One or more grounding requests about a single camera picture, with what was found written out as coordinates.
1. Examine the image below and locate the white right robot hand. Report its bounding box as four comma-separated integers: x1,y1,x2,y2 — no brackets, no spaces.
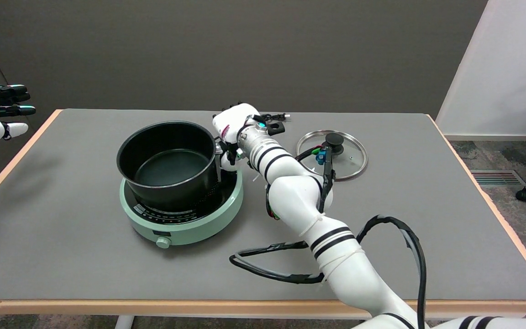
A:
212,103,262,172

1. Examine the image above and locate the black soup pot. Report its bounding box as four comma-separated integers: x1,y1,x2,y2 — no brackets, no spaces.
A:
116,121,223,213

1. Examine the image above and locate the green induction stove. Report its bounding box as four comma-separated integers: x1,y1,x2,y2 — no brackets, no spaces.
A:
119,168,244,249

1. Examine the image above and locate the glass pot lid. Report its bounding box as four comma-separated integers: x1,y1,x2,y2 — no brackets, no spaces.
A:
296,130,368,181

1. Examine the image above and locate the grey table mat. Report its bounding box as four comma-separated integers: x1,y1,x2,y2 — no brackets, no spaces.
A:
0,109,526,301

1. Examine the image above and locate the floor vent grille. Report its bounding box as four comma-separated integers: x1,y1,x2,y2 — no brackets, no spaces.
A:
469,170,526,188

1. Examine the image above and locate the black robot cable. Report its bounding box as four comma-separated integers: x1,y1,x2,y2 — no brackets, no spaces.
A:
229,145,428,329

